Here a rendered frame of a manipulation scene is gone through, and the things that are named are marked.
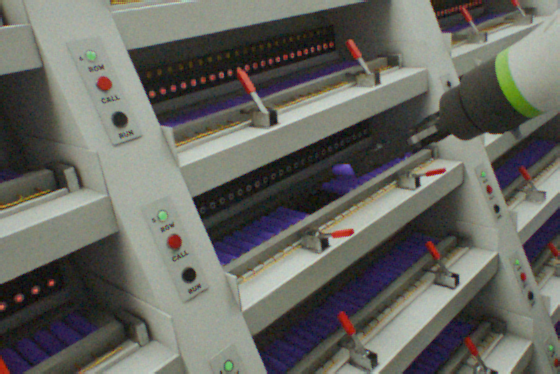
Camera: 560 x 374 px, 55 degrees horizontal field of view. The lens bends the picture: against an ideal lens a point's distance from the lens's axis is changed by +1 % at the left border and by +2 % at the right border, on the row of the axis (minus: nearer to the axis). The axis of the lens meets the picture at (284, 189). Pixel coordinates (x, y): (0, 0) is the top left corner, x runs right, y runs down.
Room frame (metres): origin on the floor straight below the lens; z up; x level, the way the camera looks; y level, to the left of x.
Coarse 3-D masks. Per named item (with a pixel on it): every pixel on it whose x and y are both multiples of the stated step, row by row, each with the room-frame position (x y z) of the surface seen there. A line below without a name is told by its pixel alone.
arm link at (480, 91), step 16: (480, 64) 0.69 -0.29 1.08; (464, 80) 0.69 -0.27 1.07; (480, 80) 0.67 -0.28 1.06; (496, 80) 0.65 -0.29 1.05; (464, 96) 0.68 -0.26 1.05; (480, 96) 0.66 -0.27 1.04; (496, 96) 0.65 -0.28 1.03; (480, 112) 0.67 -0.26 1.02; (496, 112) 0.66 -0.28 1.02; (512, 112) 0.65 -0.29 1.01; (480, 128) 0.68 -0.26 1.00; (496, 128) 0.68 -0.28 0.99; (512, 128) 0.68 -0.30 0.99
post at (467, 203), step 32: (384, 0) 1.08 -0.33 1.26; (416, 0) 1.08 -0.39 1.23; (352, 32) 1.16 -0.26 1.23; (384, 32) 1.10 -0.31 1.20; (416, 32) 1.06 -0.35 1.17; (448, 64) 1.10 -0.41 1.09; (416, 96) 1.09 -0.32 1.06; (384, 128) 1.17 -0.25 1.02; (480, 160) 1.09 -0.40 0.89; (448, 192) 1.10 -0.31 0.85; (480, 192) 1.07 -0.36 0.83; (480, 224) 1.07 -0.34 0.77; (512, 224) 1.11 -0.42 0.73; (512, 288) 1.05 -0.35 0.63; (544, 320) 1.10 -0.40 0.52; (544, 352) 1.07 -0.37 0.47
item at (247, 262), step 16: (416, 160) 1.04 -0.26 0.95; (384, 176) 0.97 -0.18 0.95; (352, 192) 0.92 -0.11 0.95; (368, 192) 0.93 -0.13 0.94; (384, 192) 0.93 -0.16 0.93; (336, 208) 0.87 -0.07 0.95; (304, 224) 0.82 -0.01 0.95; (320, 224) 0.84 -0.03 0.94; (336, 224) 0.84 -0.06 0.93; (272, 240) 0.78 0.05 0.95; (288, 240) 0.79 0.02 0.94; (256, 256) 0.75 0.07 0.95; (272, 256) 0.77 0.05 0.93; (240, 272) 0.73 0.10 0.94
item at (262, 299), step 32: (448, 160) 1.07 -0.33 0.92; (256, 192) 0.93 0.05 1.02; (416, 192) 0.94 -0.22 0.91; (352, 224) 0.85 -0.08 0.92; (384, 224) 0.88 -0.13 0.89; (288, 256) 0.78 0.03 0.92; (320, 256) 0.77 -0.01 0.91; (352, 256) 0.82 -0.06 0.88; (256, 288) 0.71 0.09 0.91; (288, 288) 0.72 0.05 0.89; (256, 320) 0.68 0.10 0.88
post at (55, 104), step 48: (48, 0) 0.62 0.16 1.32; (96, 0) 0.65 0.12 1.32; (48, 48) 0.60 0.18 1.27; (0, 96) 0.73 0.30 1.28; (48, 96) 0.63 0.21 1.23; (144, 96) 0.66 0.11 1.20; (96, 144) 0.60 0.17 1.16; (144, 144) 0.64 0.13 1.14; (144, 192) 0.62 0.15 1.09; (144, 240) 0.61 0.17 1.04; (192, 240) 0.64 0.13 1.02; (144, 288) 0.61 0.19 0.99; (192, 336) 0.61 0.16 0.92; (240, 336) 0.65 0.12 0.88
